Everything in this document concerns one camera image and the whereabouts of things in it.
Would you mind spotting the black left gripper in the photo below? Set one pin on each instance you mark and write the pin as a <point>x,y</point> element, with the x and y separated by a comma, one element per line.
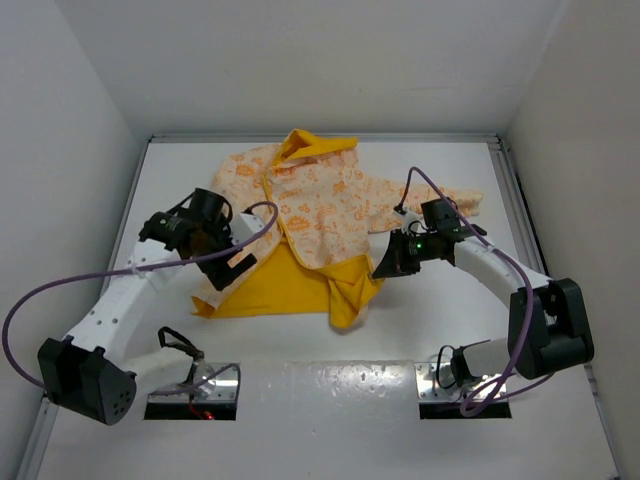
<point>220,272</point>

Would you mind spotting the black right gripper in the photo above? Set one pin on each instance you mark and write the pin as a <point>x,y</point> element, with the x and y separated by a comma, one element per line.
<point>395,261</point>

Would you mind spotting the orange patterned yellow-lined jacket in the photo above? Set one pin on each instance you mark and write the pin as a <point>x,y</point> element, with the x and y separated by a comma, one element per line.
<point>315,259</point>

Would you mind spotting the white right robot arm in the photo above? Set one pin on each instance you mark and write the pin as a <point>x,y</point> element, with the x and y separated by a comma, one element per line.
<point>548,327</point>

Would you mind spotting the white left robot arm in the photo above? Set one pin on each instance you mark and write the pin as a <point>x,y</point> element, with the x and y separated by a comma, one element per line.
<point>87,372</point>

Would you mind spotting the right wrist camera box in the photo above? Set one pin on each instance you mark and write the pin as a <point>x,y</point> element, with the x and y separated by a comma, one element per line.
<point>410,220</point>

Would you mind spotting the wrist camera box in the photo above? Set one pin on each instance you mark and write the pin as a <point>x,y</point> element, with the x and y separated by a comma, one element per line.
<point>244,226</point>
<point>410,220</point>

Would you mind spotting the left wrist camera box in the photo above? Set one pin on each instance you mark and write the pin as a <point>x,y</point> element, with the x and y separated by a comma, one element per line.
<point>244,226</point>

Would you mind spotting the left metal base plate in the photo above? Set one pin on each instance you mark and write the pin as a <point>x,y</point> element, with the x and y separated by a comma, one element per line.
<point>216,384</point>

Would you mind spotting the metal base plate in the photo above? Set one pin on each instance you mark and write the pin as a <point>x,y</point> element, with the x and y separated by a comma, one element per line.
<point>435,385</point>
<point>216,384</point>

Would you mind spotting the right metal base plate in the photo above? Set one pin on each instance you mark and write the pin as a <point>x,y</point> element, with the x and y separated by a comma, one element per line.
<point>435,385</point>

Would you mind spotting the aluminium frame rail right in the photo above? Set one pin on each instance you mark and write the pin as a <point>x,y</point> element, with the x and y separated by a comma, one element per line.
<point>528,244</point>

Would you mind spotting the aluminium frame rail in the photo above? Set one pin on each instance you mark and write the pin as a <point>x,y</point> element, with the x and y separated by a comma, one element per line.
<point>528,244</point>
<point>219,137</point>

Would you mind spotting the aluminium frame rail back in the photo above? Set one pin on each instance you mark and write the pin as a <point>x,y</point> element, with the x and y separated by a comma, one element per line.
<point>219,137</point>

